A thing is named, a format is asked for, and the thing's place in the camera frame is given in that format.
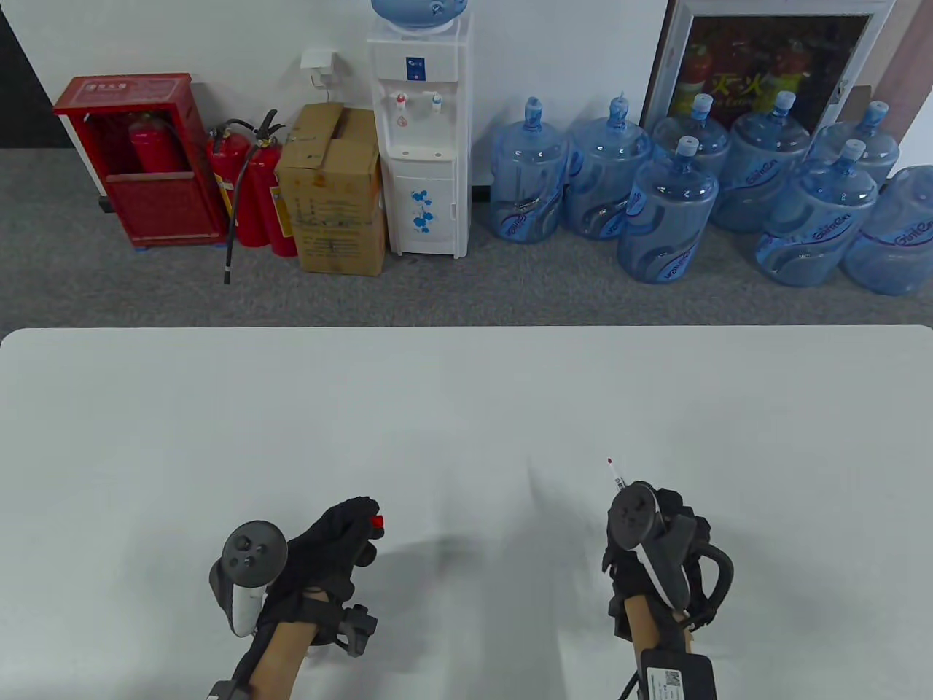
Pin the person's left hand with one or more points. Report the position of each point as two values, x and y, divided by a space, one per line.
321 554

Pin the person's right hand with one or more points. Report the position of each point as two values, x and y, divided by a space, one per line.
670 502

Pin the white marker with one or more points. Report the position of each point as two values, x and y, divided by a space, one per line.
617 477

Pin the person's left forearm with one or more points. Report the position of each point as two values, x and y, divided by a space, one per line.
273 663

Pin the person's right forearm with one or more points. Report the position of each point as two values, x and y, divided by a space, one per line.
649 627

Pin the grey controller with black loop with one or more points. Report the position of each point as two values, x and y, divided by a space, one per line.
251 554
633 514

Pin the group of blue water jugs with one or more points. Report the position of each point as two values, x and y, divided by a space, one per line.
670 211

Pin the brown cardboard box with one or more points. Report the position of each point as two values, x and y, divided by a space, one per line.
335 211

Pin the red fire extinguisher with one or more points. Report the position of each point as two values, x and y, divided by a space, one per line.
266 189
153 149
222 164

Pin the red fire extinguisher cabinet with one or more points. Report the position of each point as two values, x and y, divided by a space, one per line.
160 211

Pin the white water dispenser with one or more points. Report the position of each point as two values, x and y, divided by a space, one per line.
423 189

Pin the white framed fire cabinet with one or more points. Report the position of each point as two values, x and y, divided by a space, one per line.
758 65

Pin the light brown door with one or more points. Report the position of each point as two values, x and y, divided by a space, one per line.
911 44

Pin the inverted blue dispenser bottle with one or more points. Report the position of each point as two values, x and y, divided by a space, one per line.
419 11

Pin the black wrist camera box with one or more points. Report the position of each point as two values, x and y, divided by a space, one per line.
678 678
226 691

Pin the white wall socket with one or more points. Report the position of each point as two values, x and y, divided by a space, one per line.
317 60

